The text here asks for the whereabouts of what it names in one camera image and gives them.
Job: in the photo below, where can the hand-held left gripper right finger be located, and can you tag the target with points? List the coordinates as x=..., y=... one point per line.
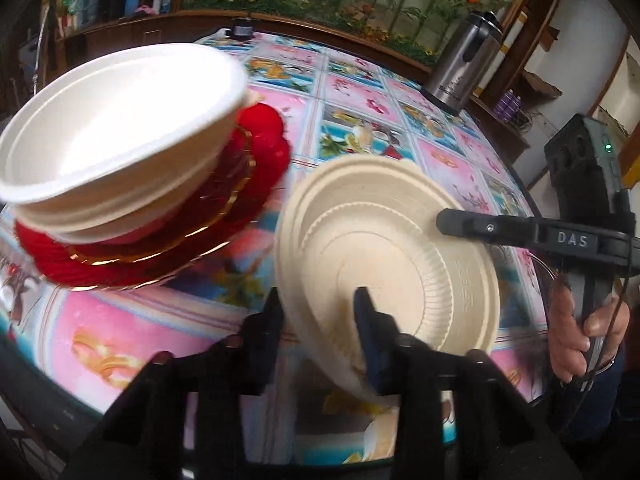
x=372, y=340

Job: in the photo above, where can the printed floral tablecloth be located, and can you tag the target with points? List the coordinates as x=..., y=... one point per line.
x=350, y=90

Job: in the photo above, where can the person's right hand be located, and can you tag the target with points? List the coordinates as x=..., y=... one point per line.
x=565, y=330

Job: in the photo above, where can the stainless steel thermos jug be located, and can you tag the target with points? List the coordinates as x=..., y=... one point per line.
x=460, y=65

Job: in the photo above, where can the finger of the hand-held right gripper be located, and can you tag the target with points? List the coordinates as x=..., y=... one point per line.
x=485, y=227

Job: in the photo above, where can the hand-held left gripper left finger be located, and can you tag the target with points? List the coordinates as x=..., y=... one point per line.
x=267, y=330

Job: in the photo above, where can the green plastic bag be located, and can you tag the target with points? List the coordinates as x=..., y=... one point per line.
x=71, y=2

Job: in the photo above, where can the purple bottle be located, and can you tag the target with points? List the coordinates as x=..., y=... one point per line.
x=516, y=108
x=501, y=105

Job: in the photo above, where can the small black device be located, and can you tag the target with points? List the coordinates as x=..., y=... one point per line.
x=242, y=29

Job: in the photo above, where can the small red gold-rimmed plate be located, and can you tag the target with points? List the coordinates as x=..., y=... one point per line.
x=220, y=195

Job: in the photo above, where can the large beige plastic bowl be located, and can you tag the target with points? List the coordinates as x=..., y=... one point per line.
x=400, y=250

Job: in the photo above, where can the white squeeze bottle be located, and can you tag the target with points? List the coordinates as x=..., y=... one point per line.
x=157, y=1

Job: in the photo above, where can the wooden shelf unit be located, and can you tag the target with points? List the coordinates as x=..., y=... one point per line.
x=530, y=50

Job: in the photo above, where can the large red glass plate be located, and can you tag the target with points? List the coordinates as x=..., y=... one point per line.
x=260, y=160

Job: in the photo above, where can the pink cloth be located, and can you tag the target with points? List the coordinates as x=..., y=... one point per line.
x=144, y=10

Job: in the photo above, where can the wooden sideboard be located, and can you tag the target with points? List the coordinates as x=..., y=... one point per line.
x=150, y=35

